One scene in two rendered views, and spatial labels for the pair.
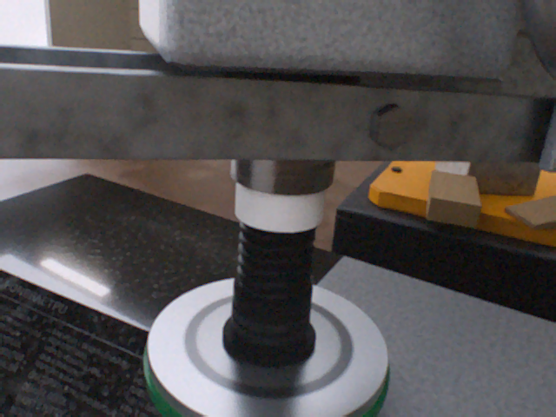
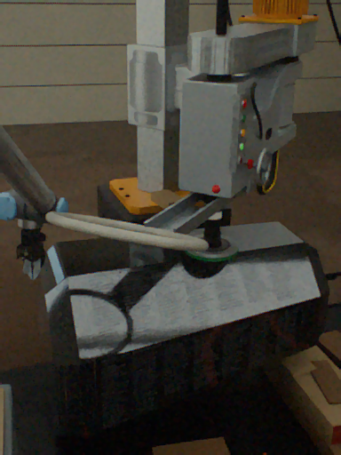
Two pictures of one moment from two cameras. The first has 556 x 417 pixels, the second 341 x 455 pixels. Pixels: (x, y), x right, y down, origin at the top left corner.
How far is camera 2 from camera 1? 219 cm
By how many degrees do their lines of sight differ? 41
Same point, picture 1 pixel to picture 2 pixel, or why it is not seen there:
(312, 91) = not seen: hidden behind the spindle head
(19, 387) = (154, 291)
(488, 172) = (170, 185)
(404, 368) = not seen: hidden behind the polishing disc
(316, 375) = (226, 244)
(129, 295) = (158, 258)
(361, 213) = (137, 219)
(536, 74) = (177, 140)
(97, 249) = (127, 255)
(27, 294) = (135, 270)
